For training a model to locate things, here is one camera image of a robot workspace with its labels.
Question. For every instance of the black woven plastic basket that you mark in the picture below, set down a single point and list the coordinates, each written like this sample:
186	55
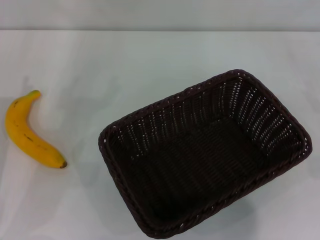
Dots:
200	152

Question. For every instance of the yellow banana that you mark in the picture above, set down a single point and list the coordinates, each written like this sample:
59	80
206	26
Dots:
25	135

